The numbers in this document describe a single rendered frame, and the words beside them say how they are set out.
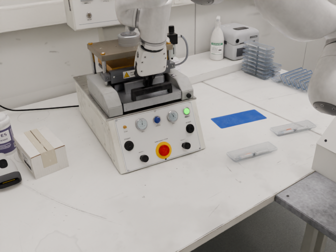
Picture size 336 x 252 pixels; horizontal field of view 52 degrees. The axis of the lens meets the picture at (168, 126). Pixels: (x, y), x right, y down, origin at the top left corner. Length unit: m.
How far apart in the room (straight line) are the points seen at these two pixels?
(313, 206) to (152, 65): 0.65
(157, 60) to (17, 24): 0.77
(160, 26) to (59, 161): 0.57
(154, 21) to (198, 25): 1.22
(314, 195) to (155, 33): 0.69
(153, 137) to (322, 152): 0.56
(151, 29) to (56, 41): 0.84
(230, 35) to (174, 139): 1.02
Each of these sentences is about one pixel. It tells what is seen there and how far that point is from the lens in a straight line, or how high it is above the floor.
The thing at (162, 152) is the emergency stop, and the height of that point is 0.79.
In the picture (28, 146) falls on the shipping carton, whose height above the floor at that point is 0.84.
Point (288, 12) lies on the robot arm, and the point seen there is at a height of 1.33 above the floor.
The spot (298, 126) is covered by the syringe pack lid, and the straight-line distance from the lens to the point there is 1.48.
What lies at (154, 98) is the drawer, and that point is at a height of 0.96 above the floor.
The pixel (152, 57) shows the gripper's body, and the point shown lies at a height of 1.12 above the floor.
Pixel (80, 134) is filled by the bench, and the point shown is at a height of 0.75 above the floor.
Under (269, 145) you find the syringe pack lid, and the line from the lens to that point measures 1.32.
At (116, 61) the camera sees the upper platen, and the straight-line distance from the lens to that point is 1.29.
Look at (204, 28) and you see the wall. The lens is 2.27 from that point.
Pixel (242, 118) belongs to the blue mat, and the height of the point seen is 0.75.
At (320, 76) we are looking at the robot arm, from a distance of 0.81.
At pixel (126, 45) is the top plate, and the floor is 1.12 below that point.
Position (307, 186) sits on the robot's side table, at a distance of 1.19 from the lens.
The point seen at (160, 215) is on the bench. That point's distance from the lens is 1.02.
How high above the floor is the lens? 1.45
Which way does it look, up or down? 29 degrees down
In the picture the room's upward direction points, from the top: 2 degrees counter-clockwise
